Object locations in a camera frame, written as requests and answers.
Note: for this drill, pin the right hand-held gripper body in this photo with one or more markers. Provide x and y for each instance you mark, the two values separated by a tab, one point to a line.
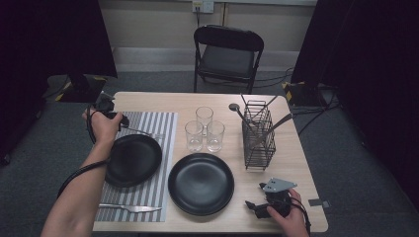
278	185

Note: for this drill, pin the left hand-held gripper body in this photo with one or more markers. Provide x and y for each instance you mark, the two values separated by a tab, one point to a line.
104	104

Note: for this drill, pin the black plate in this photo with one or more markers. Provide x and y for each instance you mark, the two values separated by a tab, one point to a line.
201	184
135	161

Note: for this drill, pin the silver fork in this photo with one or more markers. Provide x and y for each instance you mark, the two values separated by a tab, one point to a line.
131	208

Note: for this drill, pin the person's left hand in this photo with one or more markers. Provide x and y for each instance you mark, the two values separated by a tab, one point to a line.
102	130

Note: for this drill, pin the person's right hand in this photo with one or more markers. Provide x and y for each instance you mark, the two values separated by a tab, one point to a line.
293	222

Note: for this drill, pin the black stand base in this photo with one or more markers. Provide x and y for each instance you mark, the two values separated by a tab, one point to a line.
303	94
75	90

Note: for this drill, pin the grey tape strip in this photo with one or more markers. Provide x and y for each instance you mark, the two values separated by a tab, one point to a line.
318	202

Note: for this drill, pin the grey striped placemat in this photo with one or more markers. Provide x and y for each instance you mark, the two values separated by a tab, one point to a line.
164	144

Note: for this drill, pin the grey metal utensil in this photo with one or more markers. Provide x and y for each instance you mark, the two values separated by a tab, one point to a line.
283	121

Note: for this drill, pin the clear drinking glass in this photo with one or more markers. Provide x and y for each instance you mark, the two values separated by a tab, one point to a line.
204	113
194	138
215	138

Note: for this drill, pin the thin dark chopstick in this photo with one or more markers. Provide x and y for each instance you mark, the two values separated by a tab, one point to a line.
243	100
271	100

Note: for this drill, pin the black curtain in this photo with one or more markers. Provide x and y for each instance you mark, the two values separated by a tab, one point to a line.
369	49
49	39

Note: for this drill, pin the dark metal spoon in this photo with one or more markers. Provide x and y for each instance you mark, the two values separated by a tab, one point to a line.
234	106

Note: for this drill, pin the black folding chair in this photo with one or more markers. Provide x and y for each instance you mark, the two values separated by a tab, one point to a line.
227	61

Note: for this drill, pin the white wall socket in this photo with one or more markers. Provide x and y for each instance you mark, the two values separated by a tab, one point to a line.
207	6

